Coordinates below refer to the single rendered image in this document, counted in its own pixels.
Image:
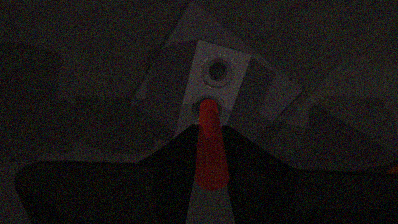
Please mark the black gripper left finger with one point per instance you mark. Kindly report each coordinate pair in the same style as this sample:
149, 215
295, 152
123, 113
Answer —
156, 190

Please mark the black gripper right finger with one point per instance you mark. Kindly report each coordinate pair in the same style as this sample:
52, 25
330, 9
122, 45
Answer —
265, 190

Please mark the red peg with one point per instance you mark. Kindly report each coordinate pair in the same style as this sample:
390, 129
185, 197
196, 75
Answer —
211, 165

